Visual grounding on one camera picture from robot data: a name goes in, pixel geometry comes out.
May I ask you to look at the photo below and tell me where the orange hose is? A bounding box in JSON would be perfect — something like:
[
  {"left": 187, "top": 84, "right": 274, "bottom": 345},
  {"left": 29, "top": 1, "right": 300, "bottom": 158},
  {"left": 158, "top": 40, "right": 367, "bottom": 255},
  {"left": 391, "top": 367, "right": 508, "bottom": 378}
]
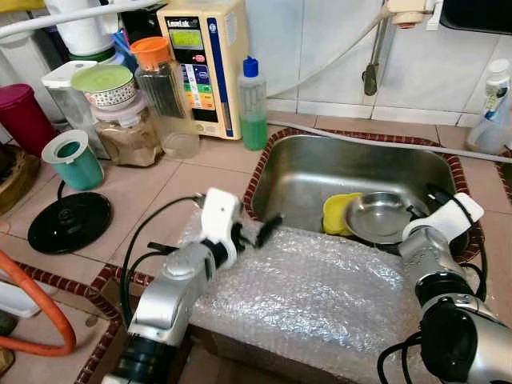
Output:
[{"left": 0, "top": 250, "right": 78, "bottom": 358}]

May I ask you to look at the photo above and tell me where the clear bubble wrap sheet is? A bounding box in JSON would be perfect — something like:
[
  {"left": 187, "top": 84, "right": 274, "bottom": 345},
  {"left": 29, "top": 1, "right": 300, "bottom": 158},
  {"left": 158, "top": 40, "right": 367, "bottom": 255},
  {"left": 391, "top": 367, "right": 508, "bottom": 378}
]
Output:
[{"left": 180, "top": 216, "right": 449, "bottom": 383}]

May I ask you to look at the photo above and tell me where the black round kettle base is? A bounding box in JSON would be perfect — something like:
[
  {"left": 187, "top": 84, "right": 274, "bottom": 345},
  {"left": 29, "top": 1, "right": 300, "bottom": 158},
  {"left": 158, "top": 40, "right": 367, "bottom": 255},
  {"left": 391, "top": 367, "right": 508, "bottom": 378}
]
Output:
[{"left": 27, "top": 190, "right": 114, "bottom": 256}]

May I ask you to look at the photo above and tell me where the maroon plastic container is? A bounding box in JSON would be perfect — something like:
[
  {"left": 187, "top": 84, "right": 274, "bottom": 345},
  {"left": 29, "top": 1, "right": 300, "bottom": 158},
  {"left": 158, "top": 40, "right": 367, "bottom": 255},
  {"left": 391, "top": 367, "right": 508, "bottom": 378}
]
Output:
[{"left": 0, "top": 83, "right": 59, "bottom": 158}]

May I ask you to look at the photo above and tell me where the beige water ionizer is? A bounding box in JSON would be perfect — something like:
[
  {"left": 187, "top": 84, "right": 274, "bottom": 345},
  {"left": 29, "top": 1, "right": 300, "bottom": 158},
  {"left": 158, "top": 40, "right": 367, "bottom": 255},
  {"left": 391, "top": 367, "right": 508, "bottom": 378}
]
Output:
[{"left": 157, "top": 0, "right": 250, "bottom": 142}]

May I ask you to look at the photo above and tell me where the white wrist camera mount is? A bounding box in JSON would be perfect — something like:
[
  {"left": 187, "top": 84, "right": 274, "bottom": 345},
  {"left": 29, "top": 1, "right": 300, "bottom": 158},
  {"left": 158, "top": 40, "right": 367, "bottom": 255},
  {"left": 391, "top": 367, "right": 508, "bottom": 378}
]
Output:
[
  {"left": 200, "top": 188, "right": 242, "bottom": 269},
  {"left": 400, "top": 192, "right": 486, "bottom": 245}
]

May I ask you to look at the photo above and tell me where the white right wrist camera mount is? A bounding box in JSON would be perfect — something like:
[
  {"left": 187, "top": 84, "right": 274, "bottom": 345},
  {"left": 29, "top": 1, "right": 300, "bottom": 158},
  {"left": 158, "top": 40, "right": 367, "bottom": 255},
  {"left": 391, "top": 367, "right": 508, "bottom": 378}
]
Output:
[{"left": 400, "top": 192, "right": 486, "bottom": 245}]

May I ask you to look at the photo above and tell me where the small white bottle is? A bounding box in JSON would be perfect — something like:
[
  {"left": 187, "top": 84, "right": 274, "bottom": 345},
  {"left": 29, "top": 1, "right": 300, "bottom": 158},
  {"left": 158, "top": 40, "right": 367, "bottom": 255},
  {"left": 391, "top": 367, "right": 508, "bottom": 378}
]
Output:
[{"left": 482, "top": 58, "right": 511, "bottom": 121}]

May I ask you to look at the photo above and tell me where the patterned bowl green lid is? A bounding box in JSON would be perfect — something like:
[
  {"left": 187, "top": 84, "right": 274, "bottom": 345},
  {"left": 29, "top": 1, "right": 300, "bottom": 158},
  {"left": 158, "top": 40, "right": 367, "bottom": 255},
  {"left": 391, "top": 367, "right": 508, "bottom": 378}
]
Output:
[{"left": 70, "top": 64, "right": 138, "bottom": 109}]

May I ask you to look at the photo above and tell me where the white flat object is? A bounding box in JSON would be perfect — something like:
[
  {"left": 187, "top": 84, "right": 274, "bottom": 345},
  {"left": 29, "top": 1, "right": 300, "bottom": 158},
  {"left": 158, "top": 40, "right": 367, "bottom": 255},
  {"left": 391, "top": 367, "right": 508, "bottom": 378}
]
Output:
[{"left": 0, "top": 276, "right": 33, "bottom": 319}]

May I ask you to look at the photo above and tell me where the round steel plate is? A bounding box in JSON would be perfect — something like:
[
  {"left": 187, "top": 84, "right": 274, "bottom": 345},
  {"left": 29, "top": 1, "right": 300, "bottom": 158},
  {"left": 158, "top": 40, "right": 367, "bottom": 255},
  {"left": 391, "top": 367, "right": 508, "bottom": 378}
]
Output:
[{"left": 342, "top": 190, "right": 418, "bottom": 246}]

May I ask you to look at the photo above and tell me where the teal cup white rim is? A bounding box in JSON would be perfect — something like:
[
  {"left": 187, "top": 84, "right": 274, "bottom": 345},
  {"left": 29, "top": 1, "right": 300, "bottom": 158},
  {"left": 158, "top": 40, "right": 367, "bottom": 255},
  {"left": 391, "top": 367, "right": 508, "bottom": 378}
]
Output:
[{"left": 42, "top": 130, "right": 106, "bottom": 192}]

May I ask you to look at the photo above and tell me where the steel kitchen sink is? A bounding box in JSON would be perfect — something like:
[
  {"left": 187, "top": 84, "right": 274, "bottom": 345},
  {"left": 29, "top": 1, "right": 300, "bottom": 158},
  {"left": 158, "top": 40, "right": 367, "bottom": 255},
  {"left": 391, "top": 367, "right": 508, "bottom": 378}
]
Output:
[{"left": 244, "top": 132, "right": 481, "bottom": 261}]

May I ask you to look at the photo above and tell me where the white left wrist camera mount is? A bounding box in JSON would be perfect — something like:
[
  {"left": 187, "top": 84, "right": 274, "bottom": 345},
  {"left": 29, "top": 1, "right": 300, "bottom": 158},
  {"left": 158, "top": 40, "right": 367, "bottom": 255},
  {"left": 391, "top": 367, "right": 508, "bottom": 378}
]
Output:
[{"left": 200, "top": 188, "right": 242, "bottom": 269}]

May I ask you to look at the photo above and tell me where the brown woven basket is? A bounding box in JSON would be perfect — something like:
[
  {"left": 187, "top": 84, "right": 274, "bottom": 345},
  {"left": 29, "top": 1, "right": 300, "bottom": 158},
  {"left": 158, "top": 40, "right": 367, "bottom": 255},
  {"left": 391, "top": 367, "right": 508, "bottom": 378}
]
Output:
[{"left": 0, "top": 144, "right": 41, "bottom": 215}]

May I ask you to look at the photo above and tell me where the grey hose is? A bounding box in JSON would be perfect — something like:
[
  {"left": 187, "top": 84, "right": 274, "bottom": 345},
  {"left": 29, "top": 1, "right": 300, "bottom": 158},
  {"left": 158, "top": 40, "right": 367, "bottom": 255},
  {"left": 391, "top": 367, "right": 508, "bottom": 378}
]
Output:
[{"left": 266, "top": 120, "right": 512, "bottom": 165}]

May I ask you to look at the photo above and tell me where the beige wall faucet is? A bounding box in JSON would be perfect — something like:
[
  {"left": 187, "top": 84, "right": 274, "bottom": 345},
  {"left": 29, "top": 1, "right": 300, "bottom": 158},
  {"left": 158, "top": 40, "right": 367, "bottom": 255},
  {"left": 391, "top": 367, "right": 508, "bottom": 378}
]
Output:
[{"left": 362, "top": 0, "right": 437, "bottom": 97}]

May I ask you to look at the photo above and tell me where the clear pitcher orange lid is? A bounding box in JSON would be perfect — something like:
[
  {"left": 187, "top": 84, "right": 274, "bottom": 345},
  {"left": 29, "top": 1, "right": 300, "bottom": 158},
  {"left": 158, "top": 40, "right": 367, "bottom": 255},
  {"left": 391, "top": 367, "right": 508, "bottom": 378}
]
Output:
[{"left": 130, "top": 36, "right": 201, "bottom": 159}]

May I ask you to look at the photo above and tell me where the blue plastic object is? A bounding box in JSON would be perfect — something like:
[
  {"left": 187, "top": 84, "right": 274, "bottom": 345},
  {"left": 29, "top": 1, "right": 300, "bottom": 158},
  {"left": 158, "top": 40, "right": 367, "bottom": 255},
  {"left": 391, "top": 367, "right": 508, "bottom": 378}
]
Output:
[{"left": 112, "top": 30, "right": 137, "bottom": 69}]

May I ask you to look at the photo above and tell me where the white electric kettle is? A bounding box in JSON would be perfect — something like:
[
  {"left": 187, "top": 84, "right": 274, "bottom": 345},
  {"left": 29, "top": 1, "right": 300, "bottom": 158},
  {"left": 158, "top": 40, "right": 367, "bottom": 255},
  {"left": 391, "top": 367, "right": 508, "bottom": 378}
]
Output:
[{"left": 44, "top": 0, "right": 117, "bottom": 61}]

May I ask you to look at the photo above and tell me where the yellow plastic dish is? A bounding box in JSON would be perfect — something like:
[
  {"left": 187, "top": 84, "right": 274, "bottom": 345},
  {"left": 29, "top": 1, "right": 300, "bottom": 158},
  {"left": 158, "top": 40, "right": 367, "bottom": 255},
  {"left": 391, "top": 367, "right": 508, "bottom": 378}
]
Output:
[{"left": 322, "top": 192, "right": 365, "bottom": 238}]

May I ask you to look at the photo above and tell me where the clear container white lid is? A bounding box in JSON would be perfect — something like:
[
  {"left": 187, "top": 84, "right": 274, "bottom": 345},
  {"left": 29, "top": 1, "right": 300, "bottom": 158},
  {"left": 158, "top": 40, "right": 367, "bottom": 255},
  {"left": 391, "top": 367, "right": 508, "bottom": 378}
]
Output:
[{"left": 42, "top": 61, "right": 101, "bottom": 157}]

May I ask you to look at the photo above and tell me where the green dish soap bottle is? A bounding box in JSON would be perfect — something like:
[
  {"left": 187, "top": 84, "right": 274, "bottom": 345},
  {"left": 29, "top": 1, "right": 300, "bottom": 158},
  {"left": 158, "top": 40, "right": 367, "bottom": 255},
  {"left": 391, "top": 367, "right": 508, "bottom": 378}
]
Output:
[{"left": 238, "top": 56, "right": 270, "bottom": 152}]

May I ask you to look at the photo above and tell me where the clear plastic cup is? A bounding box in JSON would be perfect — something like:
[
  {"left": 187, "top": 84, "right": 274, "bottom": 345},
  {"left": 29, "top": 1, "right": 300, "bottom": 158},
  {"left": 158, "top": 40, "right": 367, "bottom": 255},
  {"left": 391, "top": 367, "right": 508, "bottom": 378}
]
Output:
[{"left": 466, "top": 104, "right": 512, "bottom": 156}]

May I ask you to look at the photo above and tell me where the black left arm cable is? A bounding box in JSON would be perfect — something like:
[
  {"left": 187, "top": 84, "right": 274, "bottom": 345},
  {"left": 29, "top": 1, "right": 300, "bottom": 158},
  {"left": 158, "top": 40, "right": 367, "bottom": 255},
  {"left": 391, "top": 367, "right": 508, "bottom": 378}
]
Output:
[{"left": 120, "top": 194, "right": 205, "bottom": 325}]

